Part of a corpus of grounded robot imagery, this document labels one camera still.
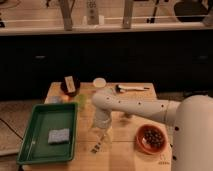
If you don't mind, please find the clear plastic fork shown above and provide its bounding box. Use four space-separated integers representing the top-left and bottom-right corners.
91 128 113 154

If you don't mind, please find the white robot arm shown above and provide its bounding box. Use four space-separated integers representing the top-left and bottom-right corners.
92 88 213 171

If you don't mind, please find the dark brown bowl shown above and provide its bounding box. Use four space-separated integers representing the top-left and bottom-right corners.
60 76 80 97

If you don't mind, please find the wooden block in bowl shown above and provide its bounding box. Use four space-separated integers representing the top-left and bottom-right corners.
65 76 75 93

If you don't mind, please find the blue grey sponge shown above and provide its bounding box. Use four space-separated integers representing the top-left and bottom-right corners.
48 128 70 144

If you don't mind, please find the orange bowl with beans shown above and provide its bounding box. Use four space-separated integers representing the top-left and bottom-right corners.
135 124 167 155

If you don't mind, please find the green plastic tray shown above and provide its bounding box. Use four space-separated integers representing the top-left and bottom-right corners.
17 103 77 165

